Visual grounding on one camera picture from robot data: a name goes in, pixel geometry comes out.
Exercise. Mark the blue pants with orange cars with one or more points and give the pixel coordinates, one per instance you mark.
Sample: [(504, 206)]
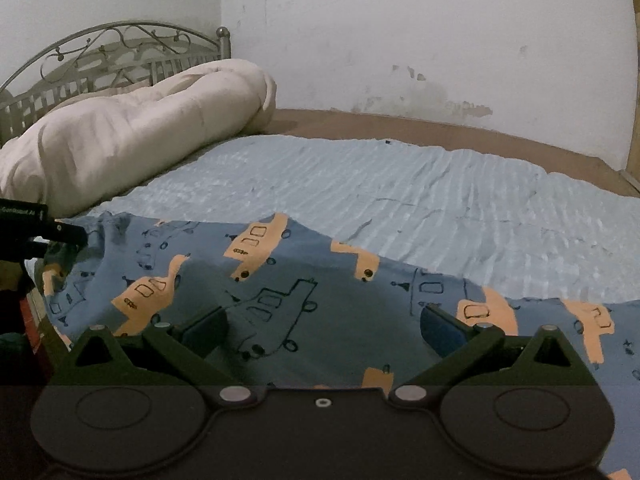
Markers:
[(305, 310)]

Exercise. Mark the light blue quilted bed cover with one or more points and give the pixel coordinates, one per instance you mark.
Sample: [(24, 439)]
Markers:
[(500, 222)]

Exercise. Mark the rolled cream comforter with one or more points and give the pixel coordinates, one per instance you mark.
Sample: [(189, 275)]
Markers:
[(93, 149)]

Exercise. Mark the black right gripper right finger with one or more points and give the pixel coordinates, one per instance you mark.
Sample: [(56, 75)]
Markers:
[(439, 351)]

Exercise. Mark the grey metal headboard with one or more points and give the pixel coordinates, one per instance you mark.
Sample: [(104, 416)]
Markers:
[(103, 57)]

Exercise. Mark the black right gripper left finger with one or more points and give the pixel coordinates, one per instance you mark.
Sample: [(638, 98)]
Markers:
[(183, 348)]

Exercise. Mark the brown wooden bed frame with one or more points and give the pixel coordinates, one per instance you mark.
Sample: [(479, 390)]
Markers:
[(334, 125)]

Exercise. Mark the brown plywood wardrobe panel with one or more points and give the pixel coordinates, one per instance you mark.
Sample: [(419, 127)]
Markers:
[(633, 162)]

